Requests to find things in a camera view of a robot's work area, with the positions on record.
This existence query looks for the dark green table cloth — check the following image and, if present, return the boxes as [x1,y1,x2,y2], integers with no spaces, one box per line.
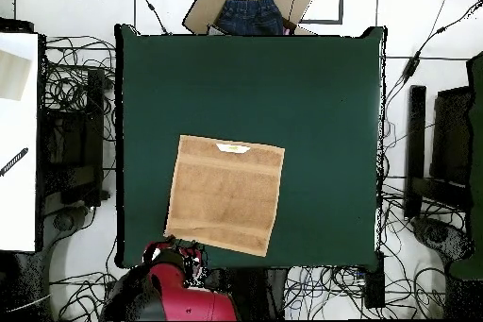
[113,24,388,268]

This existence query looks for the black power cable with adapter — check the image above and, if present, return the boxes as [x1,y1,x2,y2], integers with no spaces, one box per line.
[390,0,483,94]

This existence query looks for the black striped strap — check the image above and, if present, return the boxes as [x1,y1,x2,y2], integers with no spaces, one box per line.
[0,146,29,178]

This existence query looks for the narrow black bar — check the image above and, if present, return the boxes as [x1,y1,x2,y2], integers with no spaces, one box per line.
[404,85,427,221]

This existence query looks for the beige foam block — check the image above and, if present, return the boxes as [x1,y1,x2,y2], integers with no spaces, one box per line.
[0,49,32,102]

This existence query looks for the white side table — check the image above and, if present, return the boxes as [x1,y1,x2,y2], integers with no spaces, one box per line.
[0,32,39,252]

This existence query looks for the blue denim jeans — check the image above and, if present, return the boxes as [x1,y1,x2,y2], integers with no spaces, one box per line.
[216,0,286,36]

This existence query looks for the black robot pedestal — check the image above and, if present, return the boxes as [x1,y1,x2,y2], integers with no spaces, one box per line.
[203,266,290,321]

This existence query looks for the tangled black cables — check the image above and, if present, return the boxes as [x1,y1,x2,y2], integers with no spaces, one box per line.
[376,121,469,320]
[41,34,117,142]
[50,266,122,321]

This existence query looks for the brown cardboard box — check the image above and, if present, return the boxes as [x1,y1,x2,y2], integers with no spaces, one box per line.
[182,0,314,36]

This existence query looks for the black power strip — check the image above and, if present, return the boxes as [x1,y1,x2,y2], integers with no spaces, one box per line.
[363,251,387,309]

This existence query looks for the black flat panel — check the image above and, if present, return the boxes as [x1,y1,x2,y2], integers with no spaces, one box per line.
[431,85,473,187]

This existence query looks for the black equipment rack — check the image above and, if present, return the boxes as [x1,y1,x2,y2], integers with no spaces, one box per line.
[39,68,110,206]

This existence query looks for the dark green fabric piece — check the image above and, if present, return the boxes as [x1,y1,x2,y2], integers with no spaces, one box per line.
[448,51,483,281]

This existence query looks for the tan terry towel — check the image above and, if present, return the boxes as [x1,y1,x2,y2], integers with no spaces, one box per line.
[163,134,287,258]

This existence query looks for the tangled blue white cables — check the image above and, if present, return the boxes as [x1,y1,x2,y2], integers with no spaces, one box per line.
[284,266,367,319]

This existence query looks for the thin black cable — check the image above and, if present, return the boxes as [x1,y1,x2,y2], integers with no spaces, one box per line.
[129,0,170,35]

